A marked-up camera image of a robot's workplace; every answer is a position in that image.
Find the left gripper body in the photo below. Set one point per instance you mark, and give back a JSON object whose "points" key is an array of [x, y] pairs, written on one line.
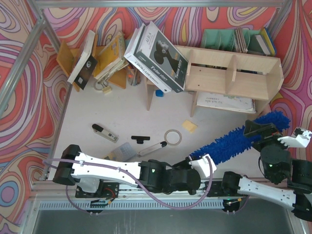
{"points": [[183, 165]]}

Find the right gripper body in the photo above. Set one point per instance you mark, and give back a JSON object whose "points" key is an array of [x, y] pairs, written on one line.
{"points": [[264, 133]]}

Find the blue microfiber duster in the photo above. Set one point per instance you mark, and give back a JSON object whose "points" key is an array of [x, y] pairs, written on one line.
{"points": [[234, 143]]}

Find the masking tape roll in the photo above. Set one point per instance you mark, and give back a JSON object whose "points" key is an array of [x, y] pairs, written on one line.
{"points": [[173, 137]]}

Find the black T-shaped plastic part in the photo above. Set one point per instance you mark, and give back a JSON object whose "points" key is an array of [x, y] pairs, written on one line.
{"points": [[140, 139]]}

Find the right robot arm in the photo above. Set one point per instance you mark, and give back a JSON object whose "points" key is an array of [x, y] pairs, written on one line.
{"points": [[278, 165]]}

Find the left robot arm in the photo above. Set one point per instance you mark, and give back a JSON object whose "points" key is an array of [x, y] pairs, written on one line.
{"points": [[76, 167]]}

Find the light wooden bookshelf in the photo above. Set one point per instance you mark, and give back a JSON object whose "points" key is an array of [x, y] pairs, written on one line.
{"points": [[235, 74]]}

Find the spiral bound drawing notebook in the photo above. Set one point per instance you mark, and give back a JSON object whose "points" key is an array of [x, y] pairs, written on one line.
{"points": [[225, 102]]}

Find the yellow sticky note pad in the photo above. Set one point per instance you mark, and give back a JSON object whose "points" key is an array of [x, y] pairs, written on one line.
{"points": [[189, 126]]}

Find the white black marker pen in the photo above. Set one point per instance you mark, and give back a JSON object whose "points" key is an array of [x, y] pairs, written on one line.
{"points": [[152, 149]]}

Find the yellow grey calculator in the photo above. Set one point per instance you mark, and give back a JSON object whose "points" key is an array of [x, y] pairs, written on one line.
{"points": [[123, 153]]}

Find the blue pencil sharpener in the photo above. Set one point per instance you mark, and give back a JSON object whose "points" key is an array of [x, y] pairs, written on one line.
{"points": [[159, 93]]}

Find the green desk organizer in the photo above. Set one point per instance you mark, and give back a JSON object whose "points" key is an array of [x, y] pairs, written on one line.
{"points": [[235, 40]]}

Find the blue yellow book in organizer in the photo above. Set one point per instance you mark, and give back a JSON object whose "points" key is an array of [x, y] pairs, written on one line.
{"points": [[268, 41]]}

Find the pen cup with pencils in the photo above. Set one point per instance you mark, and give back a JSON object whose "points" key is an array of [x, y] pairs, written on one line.
{"points": [[133, 76]]}

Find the yellow books stack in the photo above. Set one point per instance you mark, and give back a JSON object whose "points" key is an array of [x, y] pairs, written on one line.
{"points": [[111, 58]]}

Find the white black leaning book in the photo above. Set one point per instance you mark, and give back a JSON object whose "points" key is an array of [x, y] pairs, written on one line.
{"points": [[84, 63]]}

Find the orange wooden book stand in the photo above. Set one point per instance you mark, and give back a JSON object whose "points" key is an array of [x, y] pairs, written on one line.
{"points": [[65, 59]]}

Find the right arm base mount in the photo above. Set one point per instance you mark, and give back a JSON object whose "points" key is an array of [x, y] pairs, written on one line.
{"points": [[217, 191]]}

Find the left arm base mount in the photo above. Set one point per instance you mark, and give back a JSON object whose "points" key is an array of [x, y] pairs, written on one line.
{"points": [[105, 190]]}

